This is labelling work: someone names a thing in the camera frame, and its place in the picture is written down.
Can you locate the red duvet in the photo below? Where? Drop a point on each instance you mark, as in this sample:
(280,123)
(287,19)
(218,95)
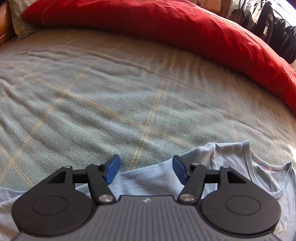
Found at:
(161,25)

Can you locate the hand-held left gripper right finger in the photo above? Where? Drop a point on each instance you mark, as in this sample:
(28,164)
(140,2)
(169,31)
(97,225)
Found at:
(180,170)

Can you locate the light blue cartoon print shirt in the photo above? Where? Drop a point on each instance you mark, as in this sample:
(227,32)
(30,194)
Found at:
(150,176)

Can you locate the black jacket with badge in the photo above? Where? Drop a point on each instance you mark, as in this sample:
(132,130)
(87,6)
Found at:
(266,23)

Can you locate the brown chair with cloth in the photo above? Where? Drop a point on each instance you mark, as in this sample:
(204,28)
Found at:
(227,5)

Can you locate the wooden headboard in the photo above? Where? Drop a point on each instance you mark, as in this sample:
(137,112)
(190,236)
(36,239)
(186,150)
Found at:
(4,23)

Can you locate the plain black jacket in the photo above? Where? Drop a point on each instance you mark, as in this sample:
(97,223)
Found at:
(285,41)

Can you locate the grey hanging garment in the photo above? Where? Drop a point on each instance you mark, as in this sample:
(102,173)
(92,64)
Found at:
(241,16)

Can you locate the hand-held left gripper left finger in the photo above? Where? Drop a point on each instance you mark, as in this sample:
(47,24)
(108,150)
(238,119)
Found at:
(112,169)

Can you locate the grey pillow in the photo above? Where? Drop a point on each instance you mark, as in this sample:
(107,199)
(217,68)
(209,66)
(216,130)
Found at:
(20,27)

